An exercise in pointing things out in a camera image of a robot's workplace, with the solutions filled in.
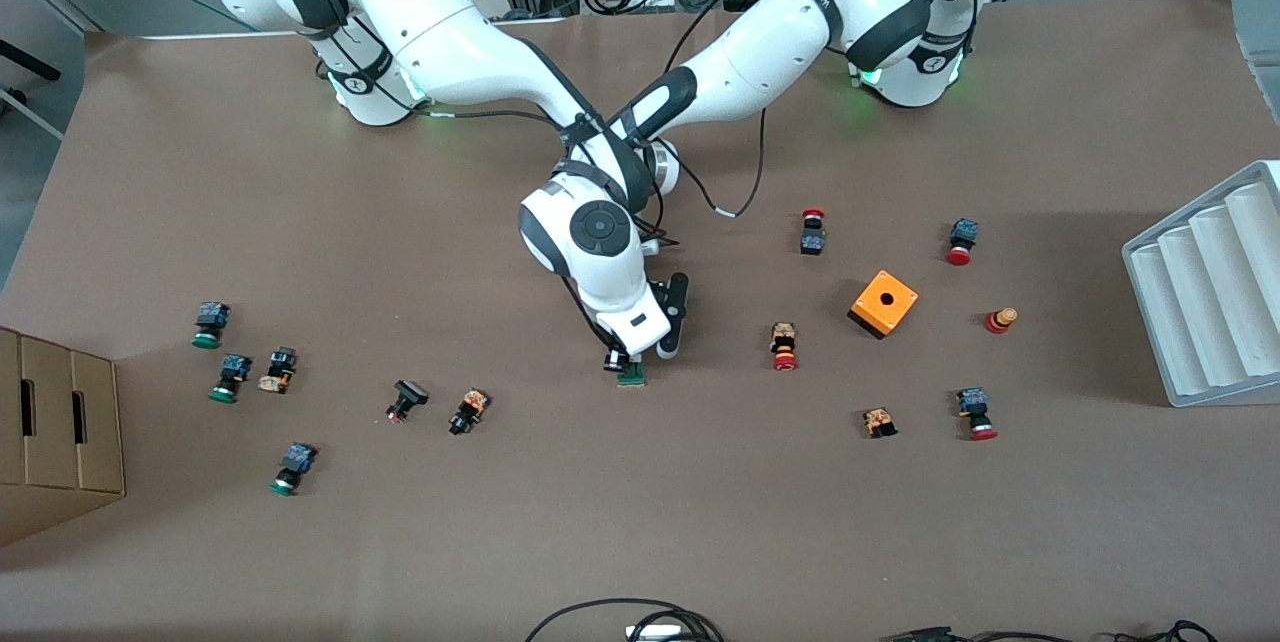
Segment brown cardboard box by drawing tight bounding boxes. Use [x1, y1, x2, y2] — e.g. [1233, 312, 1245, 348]
[0, 325, 128, 549]

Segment green push button blue block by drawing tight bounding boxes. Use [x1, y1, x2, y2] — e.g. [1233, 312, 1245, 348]
[208, 353, 254, 405]
[268, 441, 319, 498]
[191, 301, 232, 351]

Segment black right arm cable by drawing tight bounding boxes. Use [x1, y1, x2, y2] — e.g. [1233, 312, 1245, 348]
[425, 106, 571, 129]

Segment red push button blue block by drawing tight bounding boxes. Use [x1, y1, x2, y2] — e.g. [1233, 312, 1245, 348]
[955, 386, 1000, 443]
[944, 217, 980, 267]

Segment thin black curled cable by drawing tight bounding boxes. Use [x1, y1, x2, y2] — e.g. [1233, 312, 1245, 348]
[1115, 619, 1221, 642]

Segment orange switch enclosure box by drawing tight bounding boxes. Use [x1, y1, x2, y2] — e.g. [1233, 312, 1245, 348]
[847, 269, 920, 341]

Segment red mushroom button orange block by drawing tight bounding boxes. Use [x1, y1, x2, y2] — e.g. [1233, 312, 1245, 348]
[769, 321, 801, 373]

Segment black switch cream orange block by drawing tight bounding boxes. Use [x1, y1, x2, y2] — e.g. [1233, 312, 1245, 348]
[257, 346, 299, 395]

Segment brown paper table cover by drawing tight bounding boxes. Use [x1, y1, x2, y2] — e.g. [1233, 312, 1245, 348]
[0, 0, 1280, 642]

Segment black cable bundle loop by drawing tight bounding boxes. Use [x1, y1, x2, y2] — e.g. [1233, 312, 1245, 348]
[524, 598, 726, 642]

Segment short black bar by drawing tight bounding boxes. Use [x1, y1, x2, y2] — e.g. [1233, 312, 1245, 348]
[0, 37, 63, 83]

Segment black selector switch orange block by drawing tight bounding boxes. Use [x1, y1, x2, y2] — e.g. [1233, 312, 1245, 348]
[447, 387, 492, 437]

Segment black square push button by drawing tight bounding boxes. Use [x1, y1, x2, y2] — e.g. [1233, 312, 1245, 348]
[385, 379, 430, 425]

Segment grey ribbed plastic tray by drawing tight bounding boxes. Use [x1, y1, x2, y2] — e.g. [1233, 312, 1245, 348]
[1121, 159, 1280, 409]

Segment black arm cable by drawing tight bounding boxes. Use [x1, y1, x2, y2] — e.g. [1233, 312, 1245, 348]
[660, 107, 771, 220]
[425, 106, 571, 129]

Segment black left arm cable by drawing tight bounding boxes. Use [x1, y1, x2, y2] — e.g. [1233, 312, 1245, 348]
[660, 107, 771, 220]

